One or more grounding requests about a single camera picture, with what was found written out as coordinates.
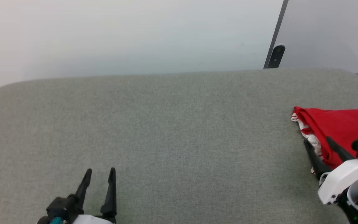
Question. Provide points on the red and white garment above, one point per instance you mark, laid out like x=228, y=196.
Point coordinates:
x=340, y=127

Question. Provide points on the dark door frame strip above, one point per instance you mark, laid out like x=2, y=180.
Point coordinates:
x=279, y=25

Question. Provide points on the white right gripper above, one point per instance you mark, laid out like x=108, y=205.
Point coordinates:
x=340, y=180

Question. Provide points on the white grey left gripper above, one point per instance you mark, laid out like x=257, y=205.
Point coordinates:
x=92, y=220

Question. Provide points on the black oval door fitting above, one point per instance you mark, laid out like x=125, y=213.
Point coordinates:
x=276, y=56

